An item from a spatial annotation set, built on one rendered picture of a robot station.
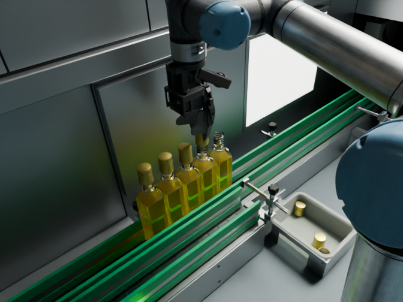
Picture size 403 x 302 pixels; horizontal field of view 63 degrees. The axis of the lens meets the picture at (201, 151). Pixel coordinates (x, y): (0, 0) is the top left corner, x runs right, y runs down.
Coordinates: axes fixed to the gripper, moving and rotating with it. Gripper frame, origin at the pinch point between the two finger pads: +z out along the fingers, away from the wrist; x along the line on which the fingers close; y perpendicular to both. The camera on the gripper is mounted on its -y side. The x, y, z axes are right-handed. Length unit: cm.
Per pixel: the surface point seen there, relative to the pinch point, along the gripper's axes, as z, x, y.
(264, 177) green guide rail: 26.6, 4.2, -21.7
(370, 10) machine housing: -8, -9, -96
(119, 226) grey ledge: 29.6, -12.5, 23.2
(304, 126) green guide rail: 25, -3, -54
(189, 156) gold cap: 3.5, 2.3, 5.9
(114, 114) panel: -7.2, -11.6, 16.8
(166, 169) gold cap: 4.3, 1.7, 12.7
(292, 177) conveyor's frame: 34.1, 6.1, -35.7
